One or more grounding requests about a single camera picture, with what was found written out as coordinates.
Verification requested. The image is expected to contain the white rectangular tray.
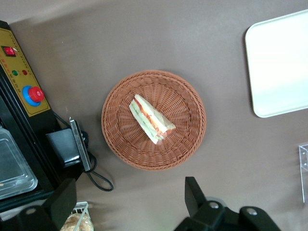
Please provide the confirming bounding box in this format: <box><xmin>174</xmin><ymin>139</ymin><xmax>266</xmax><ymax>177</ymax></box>
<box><xmin>244</xmin><ymin>9</ymin><xmax>308</xmax><ymax>118</ymax></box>

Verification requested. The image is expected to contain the red emergency stop button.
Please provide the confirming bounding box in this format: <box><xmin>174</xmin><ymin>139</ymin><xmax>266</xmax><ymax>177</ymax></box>
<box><xmin>22</xmin><ymin>85</ymin><xmax>45</xmax><ymax>107</ymax></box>

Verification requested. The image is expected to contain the clear acrylic bottle box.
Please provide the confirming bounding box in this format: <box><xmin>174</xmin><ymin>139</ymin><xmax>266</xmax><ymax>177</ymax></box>
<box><xmin>298</xmin><ymin>143</ymin><xmax>308</xmax><ymax>204</ymax></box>

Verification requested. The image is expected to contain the clear plastic food container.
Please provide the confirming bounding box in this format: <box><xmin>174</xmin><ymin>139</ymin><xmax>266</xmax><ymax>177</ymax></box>
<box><xmin>0</xmin><ymin>127</ymin><xmax>39</xmax><ymax>200</ymax></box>

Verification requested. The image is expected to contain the black rectangular block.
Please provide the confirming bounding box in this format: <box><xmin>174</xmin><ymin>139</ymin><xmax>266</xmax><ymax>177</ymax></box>
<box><xmin>45</xmin><ymin>128</ymin><xmax>81</xmax><ymax>167</ymax></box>

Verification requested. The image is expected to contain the black cable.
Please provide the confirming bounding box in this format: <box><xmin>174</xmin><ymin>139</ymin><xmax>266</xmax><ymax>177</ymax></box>
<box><xmin>53</xmin><ymin>111</ymin><xmax>114</xmax><ymax>193</ymax></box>

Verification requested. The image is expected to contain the bagged bread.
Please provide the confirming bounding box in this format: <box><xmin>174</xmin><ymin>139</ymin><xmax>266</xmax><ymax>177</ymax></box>
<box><xmin>59</xmin><ymin>211</ymin><xmax>95</xmax><ymax>231</ymax></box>

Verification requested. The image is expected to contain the black sealing machine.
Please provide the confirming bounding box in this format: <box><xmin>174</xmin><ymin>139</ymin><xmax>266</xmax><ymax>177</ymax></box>
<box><xmin>0</xmin><ymin>20</ymin><xmax>82</xmax><ymax>214</ymax></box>

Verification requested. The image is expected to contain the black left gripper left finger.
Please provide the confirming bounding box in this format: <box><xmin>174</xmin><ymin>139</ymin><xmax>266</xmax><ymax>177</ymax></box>
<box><xmin>0</xmin><ymin>178</ymin><xmax>77</xmax><ymax>231</ymax></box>

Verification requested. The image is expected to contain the round brown wicker basket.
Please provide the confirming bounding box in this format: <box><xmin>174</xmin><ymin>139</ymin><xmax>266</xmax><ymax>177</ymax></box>
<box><xmin>101</xmin><ymin>69</ymin><xmax>207</xmax><ymax>171</ymax></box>

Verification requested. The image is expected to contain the white wire basket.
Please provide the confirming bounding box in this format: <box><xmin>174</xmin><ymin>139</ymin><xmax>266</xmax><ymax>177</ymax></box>
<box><xmin>71</xmin><ymin>201</ymin><xmax>90</xmax><ymax>218</ymax></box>

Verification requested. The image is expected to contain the wrapped triangle sandwich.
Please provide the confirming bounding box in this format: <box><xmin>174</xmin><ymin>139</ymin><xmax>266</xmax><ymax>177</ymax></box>
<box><xmin>129</xmin><ymin>94</ymin><xmax>176</xmax><ymax>145</ymax></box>

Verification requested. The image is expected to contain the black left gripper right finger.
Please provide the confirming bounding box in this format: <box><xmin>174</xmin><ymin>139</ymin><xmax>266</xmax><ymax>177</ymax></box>
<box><xmin>173</xmin><ymin>177</ymin><xmax>281</xmax><ymax>231</ymax></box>

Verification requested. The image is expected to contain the metal bar handle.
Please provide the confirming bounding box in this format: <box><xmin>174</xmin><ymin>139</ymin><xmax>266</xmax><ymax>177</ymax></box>
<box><xmin>69</xmin><ymin>116</ymin><xmax>92</xmax><ymax>172</ymax></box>

